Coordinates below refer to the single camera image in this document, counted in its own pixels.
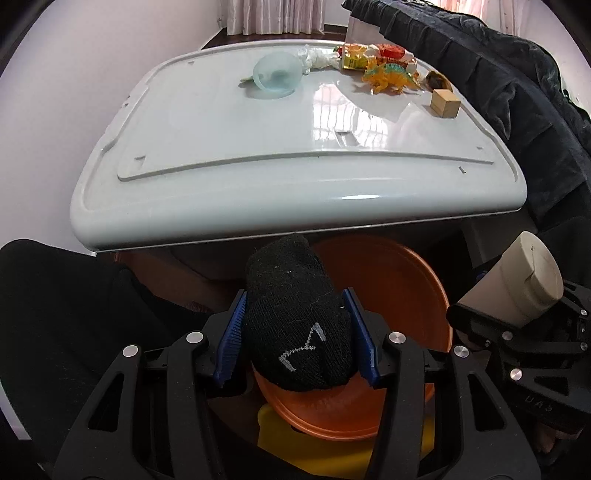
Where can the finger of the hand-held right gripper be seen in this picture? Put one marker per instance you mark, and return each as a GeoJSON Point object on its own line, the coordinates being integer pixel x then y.
{"type": "Point", "coordinates": [475, 323]}
{"type": "Point", "coordinates": [577, 318]}

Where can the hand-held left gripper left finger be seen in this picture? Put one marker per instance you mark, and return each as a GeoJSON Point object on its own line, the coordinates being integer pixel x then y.
{"type": "Point", "coordinates": [231, 341]}

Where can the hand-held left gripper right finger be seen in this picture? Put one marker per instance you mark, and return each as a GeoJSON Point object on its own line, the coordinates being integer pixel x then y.
{"type": "Point", "coordinates": [364, 337]}

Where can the orange plastic bin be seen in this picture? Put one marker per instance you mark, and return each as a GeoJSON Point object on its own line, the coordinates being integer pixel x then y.
{"type": "Point", "coordinates": [392, 286]}

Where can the cream plastic tube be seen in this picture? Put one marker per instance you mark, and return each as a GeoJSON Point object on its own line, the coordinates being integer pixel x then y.
{"type": "Point", "coordinates": [517, 277]}

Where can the black sock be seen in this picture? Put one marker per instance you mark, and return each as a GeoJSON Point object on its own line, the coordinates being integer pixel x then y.
{"type": "Point", "coordinates": [295, 314]}

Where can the wooden block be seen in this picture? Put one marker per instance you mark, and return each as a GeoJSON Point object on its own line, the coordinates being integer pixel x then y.
{"type": "Point", "coordinates": [445, 102]}

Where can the dark brown shell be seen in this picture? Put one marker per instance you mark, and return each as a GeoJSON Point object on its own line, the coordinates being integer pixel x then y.
{"type": "Point", "coordinates": [436, 81]}

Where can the orange and green dinosaur toy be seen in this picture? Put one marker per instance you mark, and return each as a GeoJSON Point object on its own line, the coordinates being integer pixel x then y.
{"type": "Point", "coordinates": [392, 76]}

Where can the white drink pouch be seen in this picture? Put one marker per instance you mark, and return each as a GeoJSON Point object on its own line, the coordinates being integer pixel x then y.
{"type": "Point", "coordinates": [355, 57]}

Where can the red and white snack packet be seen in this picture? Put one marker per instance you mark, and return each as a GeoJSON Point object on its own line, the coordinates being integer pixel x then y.
{"type": "Point", "coordinates": [392, 53]}

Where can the person's right hand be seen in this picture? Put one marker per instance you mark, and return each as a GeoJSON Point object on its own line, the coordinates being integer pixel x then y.
{"type": "Point", "coordinates": [547, 441]}

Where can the yellow plastic object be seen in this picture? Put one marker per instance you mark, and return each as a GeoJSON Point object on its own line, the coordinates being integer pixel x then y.
{"type": "Point", "coordinates": [277, 438]}

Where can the white plastic table lid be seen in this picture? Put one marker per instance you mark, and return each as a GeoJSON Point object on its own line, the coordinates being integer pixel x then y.
{"type": "Point", "coordinates": [231, 138]}

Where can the dark blanket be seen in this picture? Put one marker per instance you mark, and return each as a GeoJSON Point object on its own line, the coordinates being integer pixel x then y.
{"type": "Point", "coordinates": [508, 92]}

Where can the pink patterned curtain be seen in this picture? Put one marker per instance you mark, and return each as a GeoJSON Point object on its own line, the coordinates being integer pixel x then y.
{"type": "Point", "coordinates": [277, 14]}
{"type": "Point", "coordinates": [461, 8]}

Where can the white bed frame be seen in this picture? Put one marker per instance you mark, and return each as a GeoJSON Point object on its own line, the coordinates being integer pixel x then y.
{"type": "Point", "coordinates": [362, 30]}

